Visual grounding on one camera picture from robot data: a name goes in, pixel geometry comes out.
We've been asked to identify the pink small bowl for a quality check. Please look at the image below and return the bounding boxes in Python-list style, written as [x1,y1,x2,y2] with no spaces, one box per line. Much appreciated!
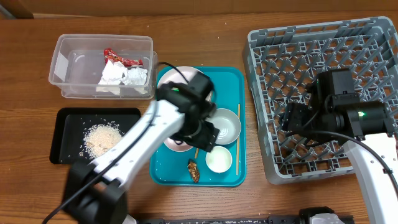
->
[164,138,192,152]

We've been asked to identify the grey-green bowl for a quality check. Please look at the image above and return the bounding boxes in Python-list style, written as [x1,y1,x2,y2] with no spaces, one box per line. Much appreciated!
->
[207,108,241,145]

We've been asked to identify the white cup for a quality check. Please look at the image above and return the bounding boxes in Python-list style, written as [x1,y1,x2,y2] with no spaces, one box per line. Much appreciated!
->
[205,146,233,174]

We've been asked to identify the pile of rice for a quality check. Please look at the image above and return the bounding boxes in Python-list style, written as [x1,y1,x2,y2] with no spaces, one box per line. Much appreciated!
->
[78,123,124,159]

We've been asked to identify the white napkin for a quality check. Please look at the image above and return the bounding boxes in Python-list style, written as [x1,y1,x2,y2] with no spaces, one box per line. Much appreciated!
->
[96,60,148,95]

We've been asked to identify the red snack wrapper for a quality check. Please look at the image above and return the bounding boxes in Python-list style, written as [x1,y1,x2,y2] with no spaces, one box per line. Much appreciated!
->
[103,48,144,67]

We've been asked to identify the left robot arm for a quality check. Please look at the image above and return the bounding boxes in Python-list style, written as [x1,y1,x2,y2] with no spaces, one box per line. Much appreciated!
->
[60,72,219,223]

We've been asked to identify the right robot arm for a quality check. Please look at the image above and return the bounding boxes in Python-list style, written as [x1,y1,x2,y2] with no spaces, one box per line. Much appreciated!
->
[279,68,397,223]

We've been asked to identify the grey dishwasher rack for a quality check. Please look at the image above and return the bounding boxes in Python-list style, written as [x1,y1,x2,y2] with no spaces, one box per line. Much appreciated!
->
[243,17,397,185]

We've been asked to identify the left wooden chopstick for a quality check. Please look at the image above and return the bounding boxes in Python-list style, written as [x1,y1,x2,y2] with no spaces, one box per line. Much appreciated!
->
[194,91,213,159]

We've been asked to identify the wooden chopstick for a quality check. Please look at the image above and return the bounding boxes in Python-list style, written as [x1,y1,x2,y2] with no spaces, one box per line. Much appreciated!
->
[236,103,241,176]
[194,91,213,159]

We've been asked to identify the brown food scrap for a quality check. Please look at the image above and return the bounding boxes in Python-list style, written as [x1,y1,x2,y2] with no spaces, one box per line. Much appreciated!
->
[187,159,200,183]

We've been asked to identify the teal serving tray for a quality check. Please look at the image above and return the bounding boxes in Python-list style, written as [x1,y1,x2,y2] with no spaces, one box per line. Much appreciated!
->
[150,67,247,187]

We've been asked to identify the right wooden chopstick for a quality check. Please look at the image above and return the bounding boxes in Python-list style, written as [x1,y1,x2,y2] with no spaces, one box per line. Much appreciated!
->
[236,103,241,176]

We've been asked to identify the large white plate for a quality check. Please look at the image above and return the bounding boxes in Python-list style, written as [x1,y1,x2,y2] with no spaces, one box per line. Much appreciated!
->
[155,66,202,105]

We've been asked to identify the black plastic tray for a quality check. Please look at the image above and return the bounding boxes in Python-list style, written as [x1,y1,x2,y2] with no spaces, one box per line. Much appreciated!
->
[49,108,141,164]

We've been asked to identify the clear plastic bin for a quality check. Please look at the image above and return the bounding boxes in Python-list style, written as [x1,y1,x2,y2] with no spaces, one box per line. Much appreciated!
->
[49,34,157,100]

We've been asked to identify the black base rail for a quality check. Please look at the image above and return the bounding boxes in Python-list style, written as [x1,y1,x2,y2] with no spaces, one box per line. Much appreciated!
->
[137,215,300,224]

